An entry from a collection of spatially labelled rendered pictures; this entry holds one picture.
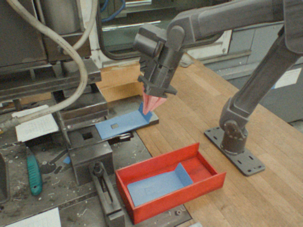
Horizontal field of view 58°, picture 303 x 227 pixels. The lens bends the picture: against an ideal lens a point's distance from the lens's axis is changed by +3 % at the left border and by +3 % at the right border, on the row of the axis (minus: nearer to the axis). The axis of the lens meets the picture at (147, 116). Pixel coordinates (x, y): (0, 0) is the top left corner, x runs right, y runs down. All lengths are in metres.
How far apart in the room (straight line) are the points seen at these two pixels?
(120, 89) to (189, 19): 0.44
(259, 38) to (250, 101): 1.07
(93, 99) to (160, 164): 0.26
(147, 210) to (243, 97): 0.36
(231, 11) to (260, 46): 1.17
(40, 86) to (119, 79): 0.54
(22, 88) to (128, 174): 0.32
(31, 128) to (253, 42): 1.32
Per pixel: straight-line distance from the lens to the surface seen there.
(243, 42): 1.69
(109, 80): 1.09
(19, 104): 0.96
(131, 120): 0.76
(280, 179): 0.81
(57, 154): 0.84
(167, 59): 0.69
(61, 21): 0.56
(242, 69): 1.76
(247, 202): 0.73
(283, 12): 0.62
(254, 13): 0.63
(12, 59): 0.55
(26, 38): 0.54
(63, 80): 0.61
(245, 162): 0.81
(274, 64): 0.66
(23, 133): 0.86
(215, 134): 0.87
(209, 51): 1.53
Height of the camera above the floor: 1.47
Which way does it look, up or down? 38 degrees down
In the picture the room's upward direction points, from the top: straight up
